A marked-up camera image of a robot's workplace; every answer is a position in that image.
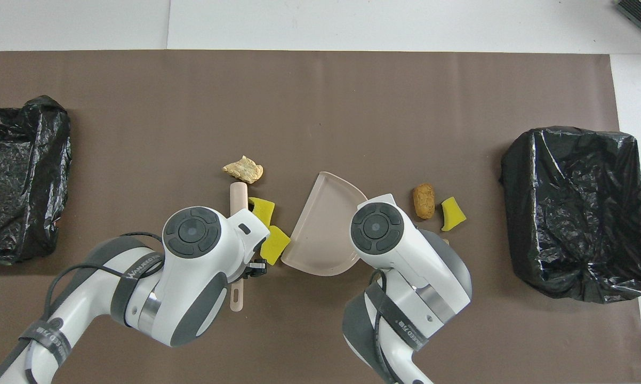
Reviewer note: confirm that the brown croquette shaped chunk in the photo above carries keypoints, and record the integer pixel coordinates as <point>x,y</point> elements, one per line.
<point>424,201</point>

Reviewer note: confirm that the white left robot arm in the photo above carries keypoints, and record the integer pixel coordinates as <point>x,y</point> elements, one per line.
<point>192,277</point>

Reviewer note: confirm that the brown table mat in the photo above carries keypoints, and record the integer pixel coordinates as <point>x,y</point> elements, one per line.
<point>320,106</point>

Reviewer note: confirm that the beige hand brush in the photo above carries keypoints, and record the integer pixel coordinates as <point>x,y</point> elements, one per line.
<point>238,197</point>

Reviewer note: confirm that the pale pink plastic dustpan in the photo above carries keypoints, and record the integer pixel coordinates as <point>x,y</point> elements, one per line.
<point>320,234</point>

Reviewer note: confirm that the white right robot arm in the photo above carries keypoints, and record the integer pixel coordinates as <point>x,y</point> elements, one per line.
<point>395,250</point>

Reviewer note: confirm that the black bag lined bin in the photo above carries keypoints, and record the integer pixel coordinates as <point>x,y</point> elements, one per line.
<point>576,213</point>
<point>16,186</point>

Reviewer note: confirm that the yellow sponge piece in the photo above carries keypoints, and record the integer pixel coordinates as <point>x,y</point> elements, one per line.
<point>263,209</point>
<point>275,245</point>
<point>451,213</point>

